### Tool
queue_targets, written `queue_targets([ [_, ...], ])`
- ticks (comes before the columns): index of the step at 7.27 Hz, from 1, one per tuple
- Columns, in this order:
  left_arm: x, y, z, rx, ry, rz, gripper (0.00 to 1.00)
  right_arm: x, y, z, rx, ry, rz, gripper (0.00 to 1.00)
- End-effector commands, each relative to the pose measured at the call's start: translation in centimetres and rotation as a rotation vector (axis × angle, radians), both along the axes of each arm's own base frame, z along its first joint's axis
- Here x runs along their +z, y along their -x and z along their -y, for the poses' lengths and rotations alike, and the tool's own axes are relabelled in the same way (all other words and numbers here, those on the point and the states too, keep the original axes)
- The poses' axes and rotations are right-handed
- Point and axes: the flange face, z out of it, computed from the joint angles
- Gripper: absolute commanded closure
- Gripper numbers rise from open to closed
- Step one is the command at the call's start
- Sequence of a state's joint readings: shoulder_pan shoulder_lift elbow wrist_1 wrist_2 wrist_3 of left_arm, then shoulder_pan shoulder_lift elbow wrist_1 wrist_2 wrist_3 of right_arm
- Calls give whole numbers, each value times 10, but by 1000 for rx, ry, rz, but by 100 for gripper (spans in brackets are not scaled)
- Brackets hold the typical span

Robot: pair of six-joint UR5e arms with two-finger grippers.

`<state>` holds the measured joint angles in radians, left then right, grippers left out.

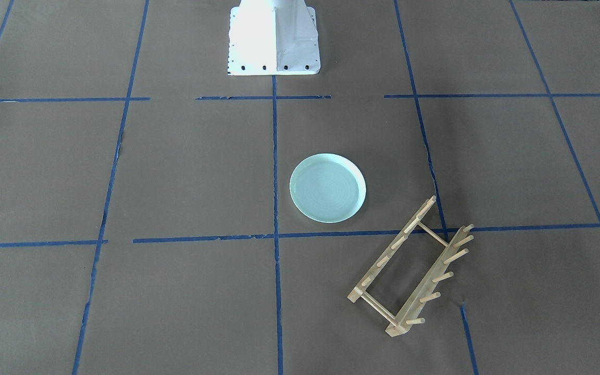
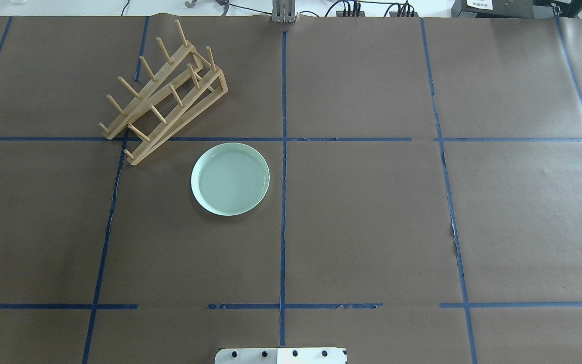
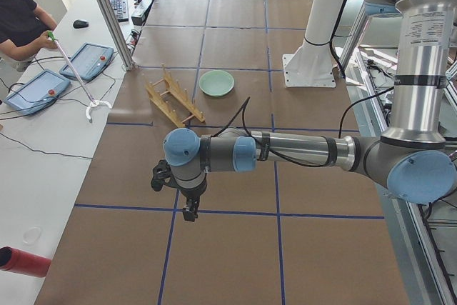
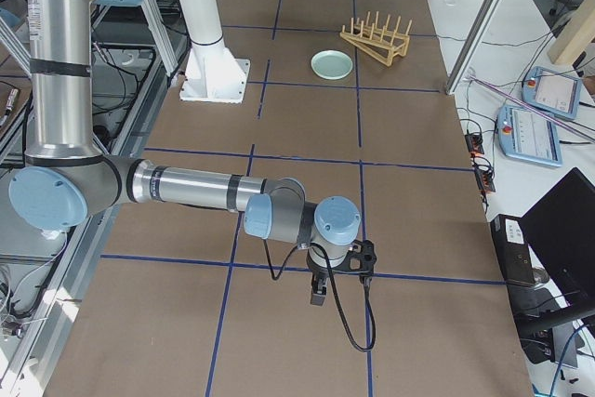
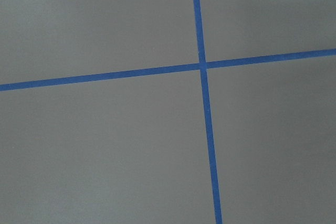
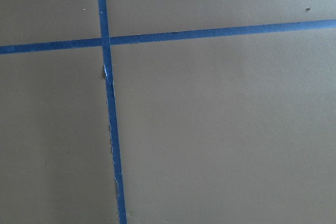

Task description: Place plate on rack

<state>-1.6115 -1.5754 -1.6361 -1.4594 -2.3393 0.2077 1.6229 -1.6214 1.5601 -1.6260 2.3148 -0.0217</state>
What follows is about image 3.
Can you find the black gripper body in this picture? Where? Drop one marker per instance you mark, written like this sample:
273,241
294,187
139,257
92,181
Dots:
193,196

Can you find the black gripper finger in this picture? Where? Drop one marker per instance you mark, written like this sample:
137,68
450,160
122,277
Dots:
194,215
187,216

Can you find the mint green plate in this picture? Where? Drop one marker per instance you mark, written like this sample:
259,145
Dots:
216,83

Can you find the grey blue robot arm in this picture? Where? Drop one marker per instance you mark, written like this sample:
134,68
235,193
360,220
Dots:
408,158

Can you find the wooden dish rack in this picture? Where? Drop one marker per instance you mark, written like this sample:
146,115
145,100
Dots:
166,88

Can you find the white reacher grabber tool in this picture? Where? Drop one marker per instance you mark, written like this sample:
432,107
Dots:
69,71

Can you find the brown paper table cover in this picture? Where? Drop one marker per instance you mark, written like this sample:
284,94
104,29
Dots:
281,234

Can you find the white side table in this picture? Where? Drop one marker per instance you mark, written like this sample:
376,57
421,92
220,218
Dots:
38,190

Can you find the far blue teach pendant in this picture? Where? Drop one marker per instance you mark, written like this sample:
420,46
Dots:
91,59

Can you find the blue teach pendant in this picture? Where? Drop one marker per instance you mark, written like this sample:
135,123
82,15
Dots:
91,59
37,93

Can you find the red cylinder tube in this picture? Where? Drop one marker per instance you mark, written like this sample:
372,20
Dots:
23,262

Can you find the near blue teach pendant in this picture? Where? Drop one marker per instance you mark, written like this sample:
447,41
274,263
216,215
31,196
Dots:
37,93

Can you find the black computer mouse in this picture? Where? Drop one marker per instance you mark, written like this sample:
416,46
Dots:
80,24

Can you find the black keyboard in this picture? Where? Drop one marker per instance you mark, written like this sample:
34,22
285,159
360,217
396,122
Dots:
121,9

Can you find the person in black shirt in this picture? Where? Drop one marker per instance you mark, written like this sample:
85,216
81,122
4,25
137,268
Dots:
24,29

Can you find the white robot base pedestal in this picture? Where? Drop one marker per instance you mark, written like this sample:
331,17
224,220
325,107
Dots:
311,64

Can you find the aluminium frame post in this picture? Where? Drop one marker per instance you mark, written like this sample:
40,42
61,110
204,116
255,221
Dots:
116,33

